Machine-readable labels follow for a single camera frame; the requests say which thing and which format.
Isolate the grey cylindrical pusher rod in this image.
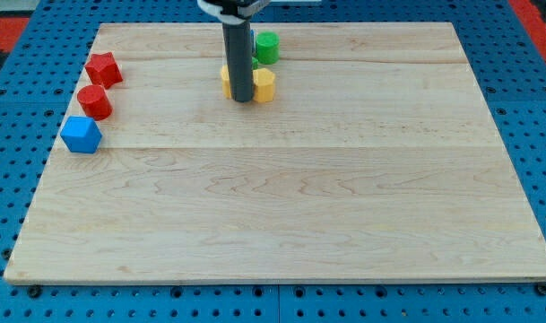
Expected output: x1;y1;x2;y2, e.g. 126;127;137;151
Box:
222;21;254;102

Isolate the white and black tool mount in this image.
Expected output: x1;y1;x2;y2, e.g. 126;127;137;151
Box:
196;0;270;24

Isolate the green cylinder block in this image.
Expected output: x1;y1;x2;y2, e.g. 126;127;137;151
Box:
256;31;280;65

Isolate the yellow hexagon block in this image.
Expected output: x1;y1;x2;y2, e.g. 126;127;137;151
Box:
253;68;276;103

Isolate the red star block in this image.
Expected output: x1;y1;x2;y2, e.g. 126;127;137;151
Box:
84;52;123;89

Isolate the red cylinder block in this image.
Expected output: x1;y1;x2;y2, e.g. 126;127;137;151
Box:
76;84;113;121

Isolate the blue hexagon block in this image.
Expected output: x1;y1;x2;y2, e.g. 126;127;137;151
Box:
60;116;102;154

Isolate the light wooden board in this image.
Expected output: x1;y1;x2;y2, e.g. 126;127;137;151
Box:
4;22;546;285

